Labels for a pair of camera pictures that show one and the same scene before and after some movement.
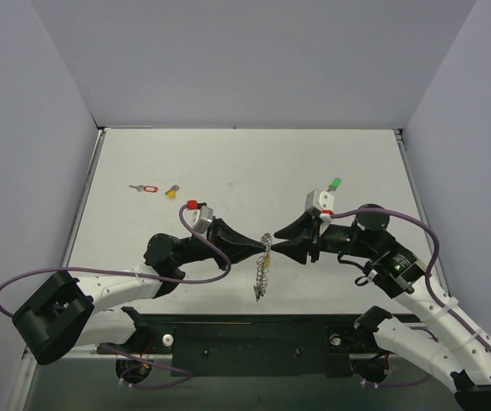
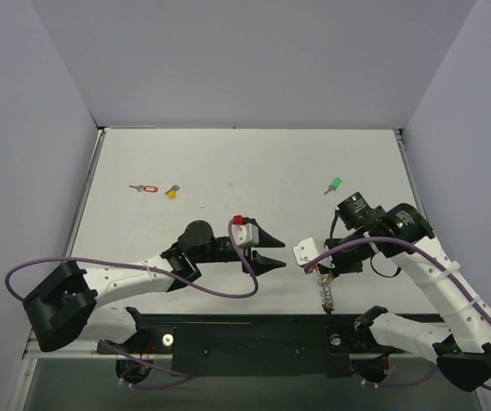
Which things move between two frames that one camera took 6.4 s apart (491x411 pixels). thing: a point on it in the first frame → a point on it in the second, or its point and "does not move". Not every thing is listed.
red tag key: (147, 187) does not move
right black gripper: (314, 241) → (328, 258)
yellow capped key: (172, 191) does not move
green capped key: (334, 185) does not move
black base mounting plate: (255, 344) does not move
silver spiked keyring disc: (262, 271) → (325, 282)
